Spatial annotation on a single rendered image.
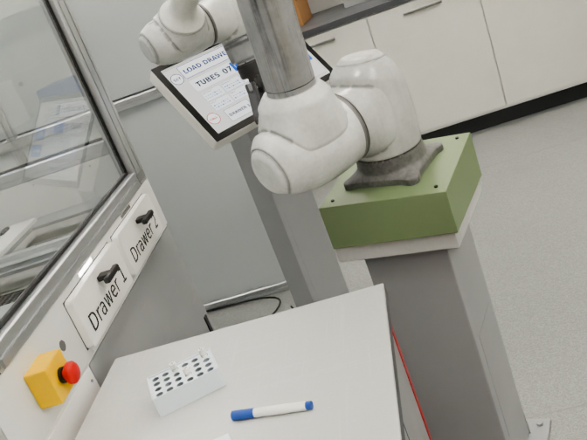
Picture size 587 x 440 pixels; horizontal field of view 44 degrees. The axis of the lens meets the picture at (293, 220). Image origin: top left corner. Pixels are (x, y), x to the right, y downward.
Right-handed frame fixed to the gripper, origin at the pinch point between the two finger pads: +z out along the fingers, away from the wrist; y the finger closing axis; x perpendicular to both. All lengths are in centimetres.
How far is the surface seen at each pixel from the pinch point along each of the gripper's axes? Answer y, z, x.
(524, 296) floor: 70, 97, -31
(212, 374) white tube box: -74, 22, 1
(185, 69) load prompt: 31, -24, 33
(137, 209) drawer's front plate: -15.3, 2.3, 39.1
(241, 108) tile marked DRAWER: 29.2, -6.8, 20.4
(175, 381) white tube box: -75, 21, 7
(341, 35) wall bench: 241, -1, 39
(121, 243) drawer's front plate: -31.9, 5.2, 35.9
